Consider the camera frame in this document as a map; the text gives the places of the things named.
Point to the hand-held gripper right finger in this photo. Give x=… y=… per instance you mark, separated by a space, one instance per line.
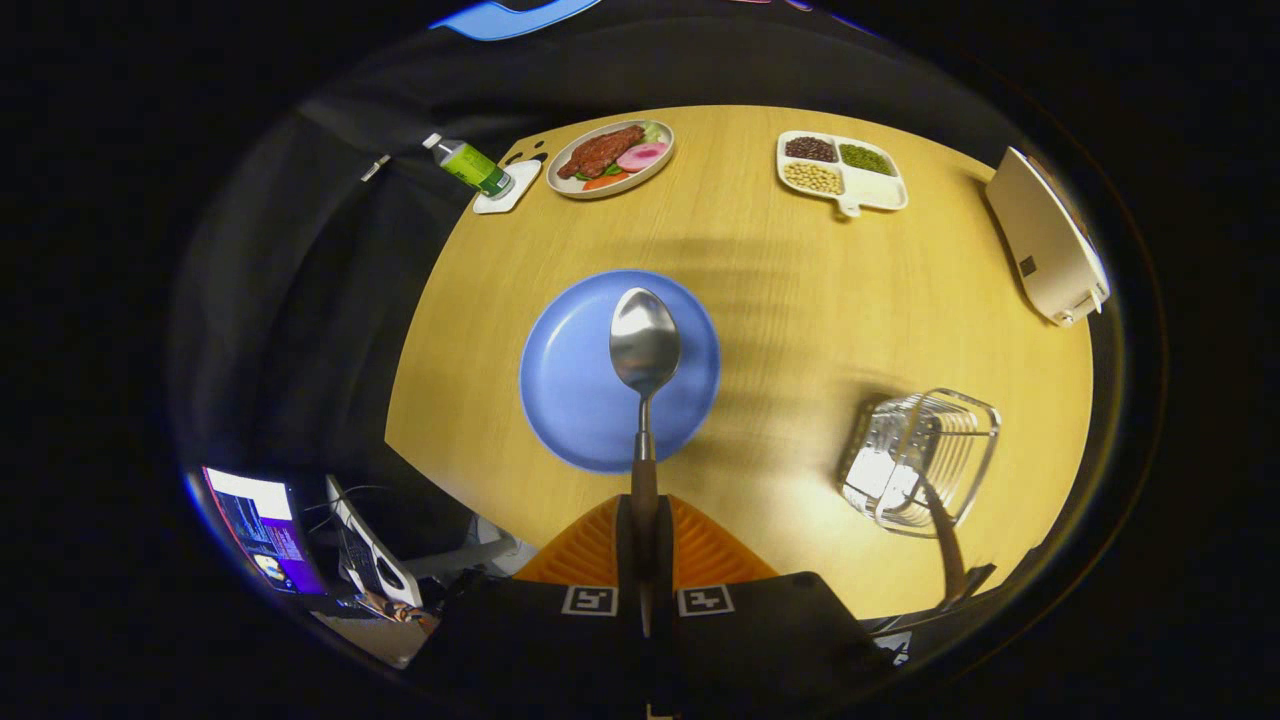
x=665 y=550

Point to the computer monitor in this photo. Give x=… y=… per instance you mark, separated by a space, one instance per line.
x=260 y=530

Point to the divided white bean dish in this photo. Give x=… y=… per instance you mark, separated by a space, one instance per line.
x=875 y=188

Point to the green drink bottle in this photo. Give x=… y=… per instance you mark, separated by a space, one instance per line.
x=470 y=165

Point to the white toaster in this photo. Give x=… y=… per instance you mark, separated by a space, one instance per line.
x=1040 y=240

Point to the metal mesh basket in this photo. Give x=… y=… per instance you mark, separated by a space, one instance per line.
x=960 y=440

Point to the metal fork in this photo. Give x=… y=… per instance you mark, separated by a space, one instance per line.
x=945 y=540

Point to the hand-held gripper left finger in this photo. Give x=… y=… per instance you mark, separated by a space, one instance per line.
x=625 y=550

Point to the metal spoon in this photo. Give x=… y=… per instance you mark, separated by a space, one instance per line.
x=645 y=345

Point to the blue plate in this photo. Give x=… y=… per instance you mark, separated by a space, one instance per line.
x=565 y=390

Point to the white device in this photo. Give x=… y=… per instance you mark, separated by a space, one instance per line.
x=345 y=512

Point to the white square coaster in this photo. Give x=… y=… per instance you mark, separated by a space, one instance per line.
x=521 y=190

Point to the person's white clothing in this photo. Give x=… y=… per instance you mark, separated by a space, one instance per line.
x=390 y=642

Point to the white plate of food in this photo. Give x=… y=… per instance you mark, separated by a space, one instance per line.
x=600 y=155

